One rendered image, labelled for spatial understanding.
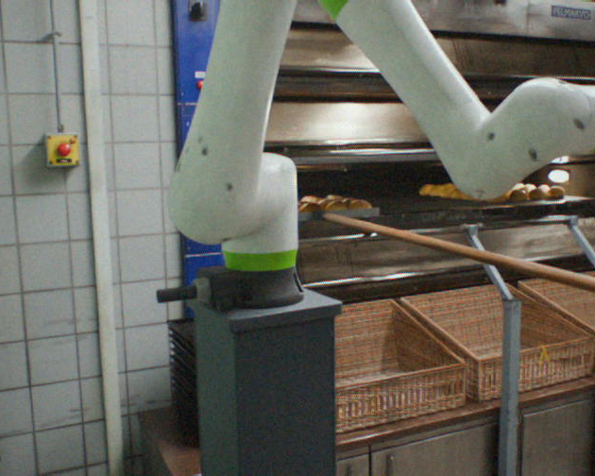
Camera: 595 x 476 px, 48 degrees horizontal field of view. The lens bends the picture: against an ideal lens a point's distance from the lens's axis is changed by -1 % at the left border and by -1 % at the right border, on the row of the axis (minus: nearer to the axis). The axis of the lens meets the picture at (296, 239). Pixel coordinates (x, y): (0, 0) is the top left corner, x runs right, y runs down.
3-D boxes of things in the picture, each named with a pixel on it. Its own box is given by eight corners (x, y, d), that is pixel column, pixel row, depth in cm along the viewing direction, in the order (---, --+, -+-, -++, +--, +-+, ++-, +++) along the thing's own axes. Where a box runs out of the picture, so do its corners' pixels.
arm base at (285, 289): (171, 323, 101) (169, 284, 100) (144, 303, 113) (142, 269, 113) (320, 301, 113) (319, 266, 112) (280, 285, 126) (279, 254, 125)
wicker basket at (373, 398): (259, 387, 245) (257, 314, 241) (392, 365, 267) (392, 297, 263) (315, 440, 201) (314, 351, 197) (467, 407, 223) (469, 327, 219)
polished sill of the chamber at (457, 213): (239, 234, 242) (238, 224, 241) (596, 206, 316) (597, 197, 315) (245, 236, 236) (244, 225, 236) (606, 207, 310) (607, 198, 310)
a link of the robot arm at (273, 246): (201, 272, 109) (196, 154, 106) (242, 256, 123) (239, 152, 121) (275, 276, 104) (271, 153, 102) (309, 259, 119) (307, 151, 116)
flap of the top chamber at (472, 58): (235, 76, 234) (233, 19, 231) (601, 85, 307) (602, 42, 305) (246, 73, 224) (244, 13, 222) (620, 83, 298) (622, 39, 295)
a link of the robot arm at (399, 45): (356, -15, 94) (408, -35, 100) (325, 34, 104) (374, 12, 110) (508, 193, 91) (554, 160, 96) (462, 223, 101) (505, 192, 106)
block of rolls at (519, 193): (416, 195, 354) (416, 184, 354) (486, 190, 374) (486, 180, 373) (493, 203, 300) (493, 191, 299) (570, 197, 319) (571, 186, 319)
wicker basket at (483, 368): (397, 364, 268) (397, 297, 264) (503, 343, 292) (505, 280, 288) (478, 404, 225) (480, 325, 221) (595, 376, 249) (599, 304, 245)
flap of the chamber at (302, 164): (259, 166, 220) (239, 174, 238) (637, 153, 293) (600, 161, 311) (259, 159, 220) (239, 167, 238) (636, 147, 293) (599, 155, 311)
